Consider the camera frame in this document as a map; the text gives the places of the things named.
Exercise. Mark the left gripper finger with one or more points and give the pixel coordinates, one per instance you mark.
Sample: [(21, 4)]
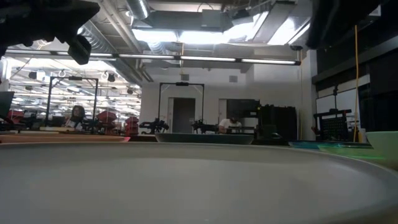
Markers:
[(79, 49)]

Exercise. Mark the pink plastic plate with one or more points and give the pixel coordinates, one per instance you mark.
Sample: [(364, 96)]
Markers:
[(127, 139)]

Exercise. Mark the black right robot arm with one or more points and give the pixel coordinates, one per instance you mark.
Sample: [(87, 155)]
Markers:
[(335, 21)]

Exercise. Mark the black background robot arm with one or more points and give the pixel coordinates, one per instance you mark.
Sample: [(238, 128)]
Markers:
[(203, 127), (155, 126)]

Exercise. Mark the seated person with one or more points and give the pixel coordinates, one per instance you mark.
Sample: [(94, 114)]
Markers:
[(75, 117)]

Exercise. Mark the dark computer monitor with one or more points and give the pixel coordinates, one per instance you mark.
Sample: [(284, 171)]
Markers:
[(5, 104)]

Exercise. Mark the orange plastic plate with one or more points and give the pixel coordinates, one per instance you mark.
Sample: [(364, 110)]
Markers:
[(56, 138)]

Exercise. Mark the grey door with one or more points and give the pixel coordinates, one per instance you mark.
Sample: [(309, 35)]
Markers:
[(183, 115)]

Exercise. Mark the long ceiling light fixture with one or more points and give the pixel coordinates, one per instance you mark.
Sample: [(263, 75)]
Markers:
[(205, 58)]

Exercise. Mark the dark teal plastic plate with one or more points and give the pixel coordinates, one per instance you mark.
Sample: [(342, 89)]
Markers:
[(203, 138)]

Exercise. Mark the person in white shirt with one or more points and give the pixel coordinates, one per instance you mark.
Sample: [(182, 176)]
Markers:
[(229, 124)]

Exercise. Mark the grey plastic plate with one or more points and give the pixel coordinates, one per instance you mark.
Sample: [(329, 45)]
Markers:
[(186, 186)]

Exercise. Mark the black storage cabinet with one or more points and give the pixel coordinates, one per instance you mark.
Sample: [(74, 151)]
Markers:
[(278, 121)]

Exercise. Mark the blue plastic plate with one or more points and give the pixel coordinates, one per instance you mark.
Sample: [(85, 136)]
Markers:
[(311, 144)]

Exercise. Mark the white whiteboard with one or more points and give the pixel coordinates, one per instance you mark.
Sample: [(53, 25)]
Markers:
[(325, 104)]

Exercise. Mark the black pegboard cart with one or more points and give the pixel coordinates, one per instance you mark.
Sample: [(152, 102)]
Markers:
[(334, 126)]

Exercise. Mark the pale green plastic plate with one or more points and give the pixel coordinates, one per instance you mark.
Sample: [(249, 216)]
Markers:
[(384, 141)]

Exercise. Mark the black metal rig frame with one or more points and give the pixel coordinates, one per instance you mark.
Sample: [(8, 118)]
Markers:
[(182, 84), (49, 99)]

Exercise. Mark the round silver air duct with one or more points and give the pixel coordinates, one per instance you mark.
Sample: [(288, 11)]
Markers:
[(138, 8)]

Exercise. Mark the grey wall vent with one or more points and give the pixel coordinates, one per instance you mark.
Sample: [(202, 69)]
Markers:
[(185, 77), (233, 79)]

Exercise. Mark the rectangular metal air duct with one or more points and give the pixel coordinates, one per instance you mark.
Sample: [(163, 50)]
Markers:
[(186, 21)]

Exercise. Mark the dark wall screen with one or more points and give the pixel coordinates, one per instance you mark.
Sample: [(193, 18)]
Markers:
[(242, 108)]

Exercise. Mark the black security camera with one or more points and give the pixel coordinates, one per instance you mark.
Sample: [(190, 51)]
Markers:
[(296, 48)]

